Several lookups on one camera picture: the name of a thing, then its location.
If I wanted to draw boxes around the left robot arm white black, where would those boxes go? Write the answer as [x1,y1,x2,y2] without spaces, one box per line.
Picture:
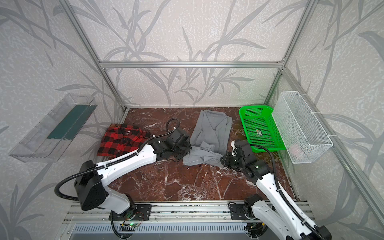
[74,128,192,215]

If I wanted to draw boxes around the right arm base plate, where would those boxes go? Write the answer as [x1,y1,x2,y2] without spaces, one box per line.
[228,202,254,220]

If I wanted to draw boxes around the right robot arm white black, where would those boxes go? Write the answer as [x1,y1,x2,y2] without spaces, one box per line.
[220,140,332,240]

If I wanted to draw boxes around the red black plaid shirt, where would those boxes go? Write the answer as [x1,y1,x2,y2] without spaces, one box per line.
[97,124,151,159]

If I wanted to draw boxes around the white wire mesh basket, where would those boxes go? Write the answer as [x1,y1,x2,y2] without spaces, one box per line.
[272,91,333,164]

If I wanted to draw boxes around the aluminium mounting rail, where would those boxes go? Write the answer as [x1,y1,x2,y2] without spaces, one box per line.
[62,200,316,224]

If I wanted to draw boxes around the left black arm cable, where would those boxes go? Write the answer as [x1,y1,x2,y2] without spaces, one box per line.
[54,117,181,202]

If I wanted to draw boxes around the clear acrylic wall shelf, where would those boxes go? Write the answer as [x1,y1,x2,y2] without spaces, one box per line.
[9,94,98,163]

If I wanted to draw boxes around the green plastic basket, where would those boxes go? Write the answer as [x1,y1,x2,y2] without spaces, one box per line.
[239,105,286,152]

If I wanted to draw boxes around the grey long sleeve shirt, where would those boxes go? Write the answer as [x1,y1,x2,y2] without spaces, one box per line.
[183,111,233,168]

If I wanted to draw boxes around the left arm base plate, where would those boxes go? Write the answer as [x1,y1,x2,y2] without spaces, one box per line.
[109,204,152,221]

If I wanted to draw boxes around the pink object in wire basket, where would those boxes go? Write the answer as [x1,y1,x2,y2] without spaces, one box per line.
[289,144,304,159]

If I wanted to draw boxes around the aluminium frame horizontal bar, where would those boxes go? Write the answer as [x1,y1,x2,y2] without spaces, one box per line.
[99,61,283,69]

